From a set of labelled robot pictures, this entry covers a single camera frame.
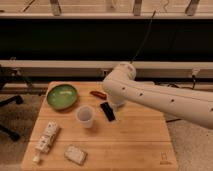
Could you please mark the black office chair base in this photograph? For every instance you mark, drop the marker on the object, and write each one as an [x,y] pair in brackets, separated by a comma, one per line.
[5,74]

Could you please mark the red pocket knife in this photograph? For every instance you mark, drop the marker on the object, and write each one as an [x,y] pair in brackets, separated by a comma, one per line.
[99,95]

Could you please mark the green ceramic bowl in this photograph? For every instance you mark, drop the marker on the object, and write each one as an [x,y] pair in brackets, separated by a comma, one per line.
[62,96]

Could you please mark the black smartphone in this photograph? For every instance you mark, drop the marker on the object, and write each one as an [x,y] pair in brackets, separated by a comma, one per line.
[108,111]

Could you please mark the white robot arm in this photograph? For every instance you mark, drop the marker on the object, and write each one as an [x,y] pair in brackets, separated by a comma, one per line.
[190,105]

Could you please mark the white wall rail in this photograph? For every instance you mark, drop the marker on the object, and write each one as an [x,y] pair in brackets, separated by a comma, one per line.
[51,68]

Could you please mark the white ceramic cup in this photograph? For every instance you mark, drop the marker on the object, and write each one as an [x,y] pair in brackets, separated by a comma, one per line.
[85,115]

